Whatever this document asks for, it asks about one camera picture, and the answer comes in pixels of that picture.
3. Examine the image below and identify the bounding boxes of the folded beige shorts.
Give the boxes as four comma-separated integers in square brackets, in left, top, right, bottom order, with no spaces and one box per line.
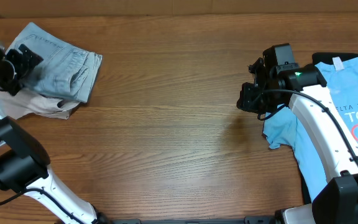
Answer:
[0,89,80,119]

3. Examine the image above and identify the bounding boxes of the light blue denim shorts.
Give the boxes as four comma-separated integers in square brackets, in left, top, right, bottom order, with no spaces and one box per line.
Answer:
[8,22,103,103]

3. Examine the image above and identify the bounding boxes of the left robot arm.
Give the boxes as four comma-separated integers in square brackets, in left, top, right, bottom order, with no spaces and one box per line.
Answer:
[0,45,110,224]

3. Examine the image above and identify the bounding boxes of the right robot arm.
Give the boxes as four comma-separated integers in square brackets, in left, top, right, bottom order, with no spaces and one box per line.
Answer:
[237,44,358,223]

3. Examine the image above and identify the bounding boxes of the black garment under pile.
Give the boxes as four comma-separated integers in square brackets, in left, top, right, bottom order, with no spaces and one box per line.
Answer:
[312,52,358,65]

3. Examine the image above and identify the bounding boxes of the light blue printed t-shirt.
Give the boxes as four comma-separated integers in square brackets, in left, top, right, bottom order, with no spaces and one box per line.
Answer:
[263,57,358,199]

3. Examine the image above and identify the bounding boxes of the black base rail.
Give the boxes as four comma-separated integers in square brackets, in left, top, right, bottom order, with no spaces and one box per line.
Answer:
[111,216,282,224]

